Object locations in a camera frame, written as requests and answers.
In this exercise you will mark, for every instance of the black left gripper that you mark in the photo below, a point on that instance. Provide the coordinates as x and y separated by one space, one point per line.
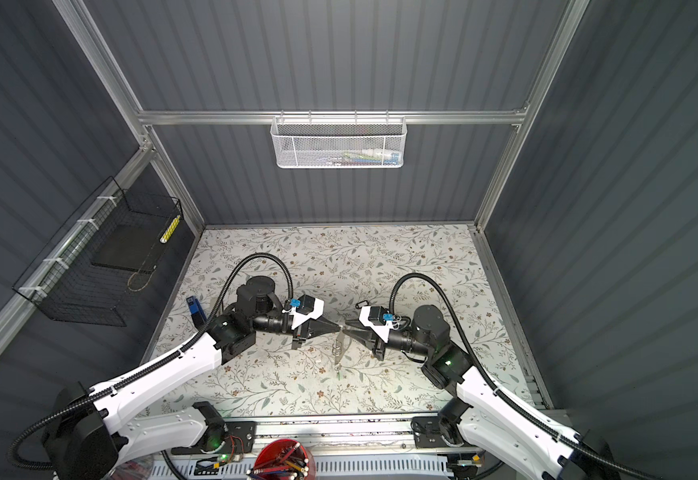
322 325

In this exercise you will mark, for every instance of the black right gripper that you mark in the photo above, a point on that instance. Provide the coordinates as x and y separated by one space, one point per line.
371 340

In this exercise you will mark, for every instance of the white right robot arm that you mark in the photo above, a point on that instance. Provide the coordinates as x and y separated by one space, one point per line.
481 411

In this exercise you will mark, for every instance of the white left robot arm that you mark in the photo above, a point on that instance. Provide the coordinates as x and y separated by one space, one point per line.
92 431

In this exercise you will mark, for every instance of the red pencil cup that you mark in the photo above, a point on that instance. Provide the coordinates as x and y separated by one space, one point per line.
284 459

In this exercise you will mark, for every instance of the yellow marker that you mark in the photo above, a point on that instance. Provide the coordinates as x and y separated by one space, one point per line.
170 229

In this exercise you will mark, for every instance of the white mesh basket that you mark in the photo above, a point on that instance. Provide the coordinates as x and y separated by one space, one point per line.
354 144

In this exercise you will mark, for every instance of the black foam pad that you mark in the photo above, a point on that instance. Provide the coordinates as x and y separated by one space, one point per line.
130 248

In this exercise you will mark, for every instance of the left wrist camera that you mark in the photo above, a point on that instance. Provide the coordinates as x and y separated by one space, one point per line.
304 309

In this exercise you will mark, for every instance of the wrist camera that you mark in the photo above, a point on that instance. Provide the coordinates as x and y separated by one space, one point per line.
304 309
379 320

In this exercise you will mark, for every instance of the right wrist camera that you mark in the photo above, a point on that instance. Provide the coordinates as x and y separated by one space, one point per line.
379 320

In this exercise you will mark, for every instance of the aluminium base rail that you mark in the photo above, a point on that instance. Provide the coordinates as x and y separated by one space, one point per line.
372 434

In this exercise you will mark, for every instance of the white slotted cable duct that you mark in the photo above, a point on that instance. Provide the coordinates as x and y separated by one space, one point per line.
380 466

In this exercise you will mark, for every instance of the black wire basket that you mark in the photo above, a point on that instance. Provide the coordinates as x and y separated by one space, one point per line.
98 272

